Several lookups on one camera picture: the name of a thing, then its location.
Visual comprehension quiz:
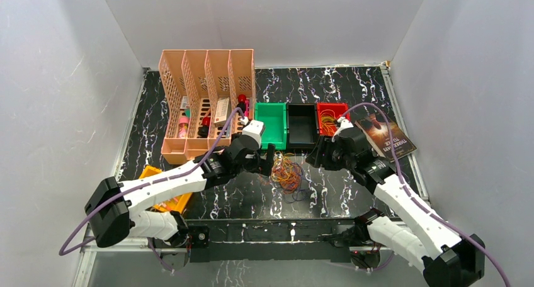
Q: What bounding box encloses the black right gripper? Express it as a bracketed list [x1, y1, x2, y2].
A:
[305, 134, 356, 171]

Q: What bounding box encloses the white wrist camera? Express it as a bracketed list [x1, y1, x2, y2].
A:
[332, 116, 354, 142]
[239, 117, 265, 149]

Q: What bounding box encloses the beige plastic file organizer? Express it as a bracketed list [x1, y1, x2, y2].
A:
[159, 49, 256, 165]

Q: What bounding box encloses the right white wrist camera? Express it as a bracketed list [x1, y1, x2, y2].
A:
[332, 116, 354, 142]

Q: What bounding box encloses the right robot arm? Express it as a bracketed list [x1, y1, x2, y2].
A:
[306, 127, 485, 286]

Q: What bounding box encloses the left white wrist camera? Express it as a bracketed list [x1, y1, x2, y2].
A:
[239, 117, 265, 149]

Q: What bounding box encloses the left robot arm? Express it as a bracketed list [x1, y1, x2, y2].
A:
[84, 135, 275, 248]

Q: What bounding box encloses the orange wire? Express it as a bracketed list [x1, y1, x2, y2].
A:
[271, 155, 305, 194]

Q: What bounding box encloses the red storage bin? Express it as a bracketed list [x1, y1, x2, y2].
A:
[316, 103, 349, 136]

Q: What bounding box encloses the purple cable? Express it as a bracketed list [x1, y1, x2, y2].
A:
[339, 102, 512, 287]
[58, 106, 247, 257]

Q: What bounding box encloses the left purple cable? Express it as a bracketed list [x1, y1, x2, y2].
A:
[58, 106, 247, 257]

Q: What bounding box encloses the pink glue bottle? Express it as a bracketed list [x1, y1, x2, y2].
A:
[178, 116, 190, 138]

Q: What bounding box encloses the red and black stamp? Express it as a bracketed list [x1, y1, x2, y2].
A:
[198, 115, 211, 138]

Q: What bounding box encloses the black storage bin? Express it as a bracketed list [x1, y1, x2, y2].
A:
[287, 103, 319, 150]

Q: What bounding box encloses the dark paperback book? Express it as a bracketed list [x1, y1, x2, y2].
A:
[355, 113, 417, 162]

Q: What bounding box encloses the green storage bin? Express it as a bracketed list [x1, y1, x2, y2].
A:
[254, 103, 288, 150]

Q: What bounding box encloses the small barcode box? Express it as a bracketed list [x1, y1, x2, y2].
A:
[179, 96, 189, 110]

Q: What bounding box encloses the yellow-green wire coil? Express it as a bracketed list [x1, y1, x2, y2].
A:
[319, 115, 339, 137]

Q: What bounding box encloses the yellow wire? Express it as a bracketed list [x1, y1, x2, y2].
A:
[271, 154, 304, 186]

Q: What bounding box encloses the white cardboard box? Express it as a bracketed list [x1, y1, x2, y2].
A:
[212, 97, 231, 127]

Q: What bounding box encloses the yellow tray with pens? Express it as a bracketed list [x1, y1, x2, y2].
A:
[139, 166, 193, 215]

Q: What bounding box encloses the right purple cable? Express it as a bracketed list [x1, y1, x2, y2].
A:
[339, 102, 512, 287]

